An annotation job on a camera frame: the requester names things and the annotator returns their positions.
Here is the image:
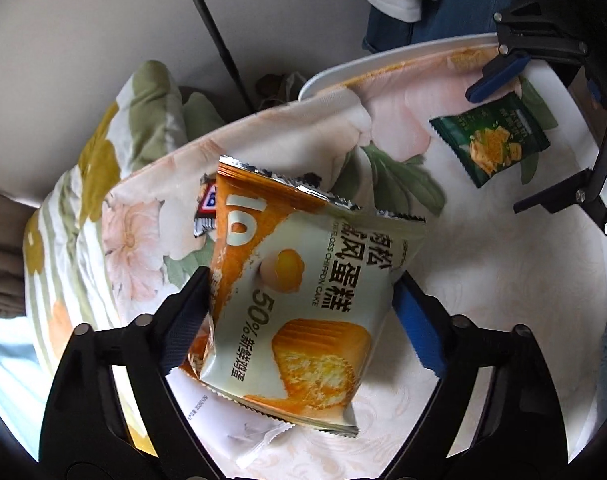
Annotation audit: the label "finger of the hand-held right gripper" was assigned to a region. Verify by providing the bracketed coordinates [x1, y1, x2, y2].
[513, 167, 604, 216]
[466, 2, 589, 103]

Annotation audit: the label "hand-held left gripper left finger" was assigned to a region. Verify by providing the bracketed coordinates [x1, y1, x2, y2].
[42, 266, 221, 480]

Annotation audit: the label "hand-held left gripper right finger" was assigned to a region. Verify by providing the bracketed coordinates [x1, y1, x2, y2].
[383, 271, 567, 480]

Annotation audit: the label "green snack packet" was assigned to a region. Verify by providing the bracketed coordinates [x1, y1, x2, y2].
[429, 92, 551, 189]

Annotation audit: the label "orange cake packet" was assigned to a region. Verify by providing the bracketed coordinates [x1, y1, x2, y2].
[180, 155, 427, 437]

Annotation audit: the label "blue jeans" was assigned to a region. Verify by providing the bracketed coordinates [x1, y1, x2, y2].
[362, 0, 537, 54]

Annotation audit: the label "white floral tablecloth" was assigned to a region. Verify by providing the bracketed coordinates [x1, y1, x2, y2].
[98, 46, 607, 480]

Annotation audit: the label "white snack packet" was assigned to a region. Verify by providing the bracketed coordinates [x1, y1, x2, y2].
[180, 374, 295, 467]

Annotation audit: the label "red blue small packet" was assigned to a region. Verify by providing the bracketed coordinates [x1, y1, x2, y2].
[193, 181, 223, 239]

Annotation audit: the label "floral green yellow pillow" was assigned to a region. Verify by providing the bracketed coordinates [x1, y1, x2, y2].
[22, 59, 226, 461]

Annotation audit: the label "brown crumpled cloth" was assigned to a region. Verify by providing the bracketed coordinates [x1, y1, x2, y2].
[254, 72, 310, 110]

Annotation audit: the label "black pole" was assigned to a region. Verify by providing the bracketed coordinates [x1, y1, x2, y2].
[172, 0, 257, 116]

